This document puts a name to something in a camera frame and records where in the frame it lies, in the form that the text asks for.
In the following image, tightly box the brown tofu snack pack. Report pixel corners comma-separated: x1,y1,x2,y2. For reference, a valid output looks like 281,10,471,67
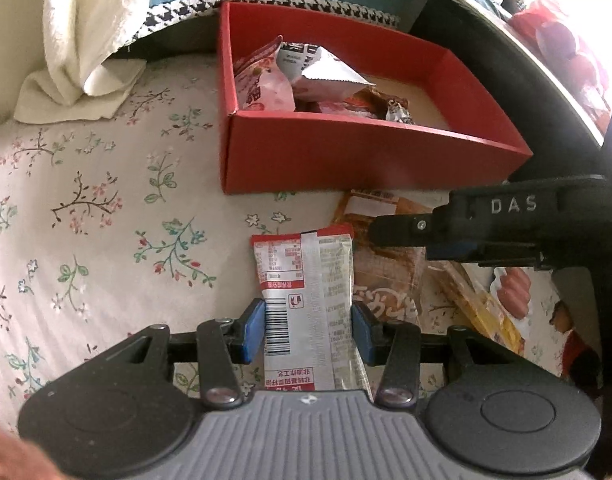
332,190,436,333

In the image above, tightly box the white sausage snack pack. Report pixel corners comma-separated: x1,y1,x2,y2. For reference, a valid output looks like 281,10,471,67
490,266,532,321

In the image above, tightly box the red white barcode snack pack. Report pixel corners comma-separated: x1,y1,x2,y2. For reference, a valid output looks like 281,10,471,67
251,224,370,392

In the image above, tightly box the dark brown candy wrapper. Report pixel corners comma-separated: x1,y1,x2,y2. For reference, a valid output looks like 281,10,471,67
354,87,414,125

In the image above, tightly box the clear red snack packet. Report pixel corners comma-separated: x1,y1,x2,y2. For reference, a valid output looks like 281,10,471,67
233,35,295,112

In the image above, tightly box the white red snack pouch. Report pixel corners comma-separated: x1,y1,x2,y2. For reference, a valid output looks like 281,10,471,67
276,42,373,102

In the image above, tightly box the yellow stick snack pack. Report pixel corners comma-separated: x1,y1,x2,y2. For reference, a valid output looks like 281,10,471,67
426,261,525,356

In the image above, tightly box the red gummy candy bag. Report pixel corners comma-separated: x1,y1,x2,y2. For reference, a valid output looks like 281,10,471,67
314,98,384,119

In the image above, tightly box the person right hand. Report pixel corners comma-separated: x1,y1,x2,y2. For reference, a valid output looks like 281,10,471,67
550,300,601,399

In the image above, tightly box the person left hand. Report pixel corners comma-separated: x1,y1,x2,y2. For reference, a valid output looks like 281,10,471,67
0,428,63,480

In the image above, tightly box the floral ottoman cover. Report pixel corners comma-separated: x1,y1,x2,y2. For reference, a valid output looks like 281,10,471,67
0,54,568,436

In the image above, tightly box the red plastic bag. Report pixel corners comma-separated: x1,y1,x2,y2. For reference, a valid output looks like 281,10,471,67
509,0,612,134

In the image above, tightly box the red cardboard box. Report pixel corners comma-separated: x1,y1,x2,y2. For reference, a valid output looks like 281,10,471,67
218,2,532,194

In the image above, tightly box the cream white blanket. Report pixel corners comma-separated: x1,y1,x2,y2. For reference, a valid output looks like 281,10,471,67
13,0,150,125

